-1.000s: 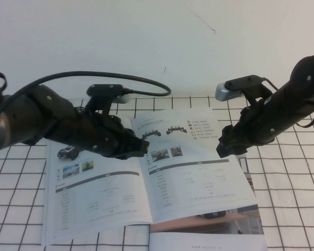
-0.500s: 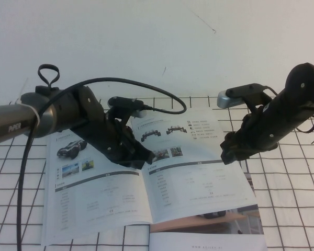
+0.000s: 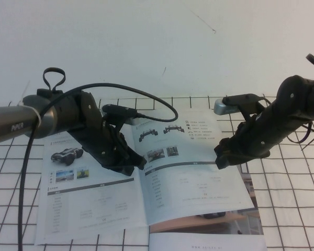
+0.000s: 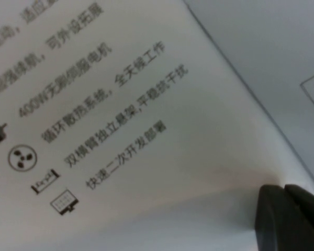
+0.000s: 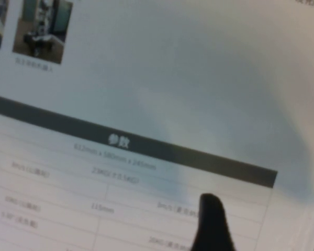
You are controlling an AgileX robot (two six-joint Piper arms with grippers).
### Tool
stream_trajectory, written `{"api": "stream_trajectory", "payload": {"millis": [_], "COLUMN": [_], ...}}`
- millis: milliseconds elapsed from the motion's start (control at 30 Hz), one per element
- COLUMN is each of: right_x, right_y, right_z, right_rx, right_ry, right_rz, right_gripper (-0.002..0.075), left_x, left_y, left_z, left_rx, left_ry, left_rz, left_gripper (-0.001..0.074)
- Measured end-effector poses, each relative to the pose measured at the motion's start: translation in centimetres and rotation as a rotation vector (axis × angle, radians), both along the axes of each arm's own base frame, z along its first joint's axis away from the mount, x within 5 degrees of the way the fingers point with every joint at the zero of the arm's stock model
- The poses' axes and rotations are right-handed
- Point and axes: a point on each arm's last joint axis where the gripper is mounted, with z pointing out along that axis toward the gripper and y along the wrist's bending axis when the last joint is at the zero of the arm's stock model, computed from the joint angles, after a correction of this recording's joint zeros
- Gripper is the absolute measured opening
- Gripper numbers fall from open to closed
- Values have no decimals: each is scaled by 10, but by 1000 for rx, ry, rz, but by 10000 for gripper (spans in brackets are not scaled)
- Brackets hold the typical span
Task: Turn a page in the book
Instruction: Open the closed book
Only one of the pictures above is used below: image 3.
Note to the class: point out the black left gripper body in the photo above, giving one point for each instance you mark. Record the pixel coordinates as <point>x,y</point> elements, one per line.
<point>104,149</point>

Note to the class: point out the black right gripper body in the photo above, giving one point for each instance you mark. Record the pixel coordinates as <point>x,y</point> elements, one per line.
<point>261,138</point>

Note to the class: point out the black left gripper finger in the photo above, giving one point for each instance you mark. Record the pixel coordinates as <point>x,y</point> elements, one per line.
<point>130,171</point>
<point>138,160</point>

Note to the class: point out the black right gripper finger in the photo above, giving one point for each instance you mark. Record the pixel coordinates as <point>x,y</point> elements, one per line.
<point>226,161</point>
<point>225,147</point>

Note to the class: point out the white product brochure book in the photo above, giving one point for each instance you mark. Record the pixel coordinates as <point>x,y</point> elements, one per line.
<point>185,188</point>

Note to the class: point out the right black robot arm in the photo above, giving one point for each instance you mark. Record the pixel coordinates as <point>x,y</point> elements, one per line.
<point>303,99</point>

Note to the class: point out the left grey and black arm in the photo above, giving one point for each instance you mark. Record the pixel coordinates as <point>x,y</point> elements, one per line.
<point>21,125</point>

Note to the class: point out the white black-grid table mat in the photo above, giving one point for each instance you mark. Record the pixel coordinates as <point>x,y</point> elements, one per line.
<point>290,209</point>

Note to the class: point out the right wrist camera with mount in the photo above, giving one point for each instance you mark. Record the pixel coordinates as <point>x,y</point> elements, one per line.
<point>221,108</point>

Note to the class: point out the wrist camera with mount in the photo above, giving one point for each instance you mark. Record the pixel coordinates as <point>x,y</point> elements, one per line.
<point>221,108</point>
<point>117,108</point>

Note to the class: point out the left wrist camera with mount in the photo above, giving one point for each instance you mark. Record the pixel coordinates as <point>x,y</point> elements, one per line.
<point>117,108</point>

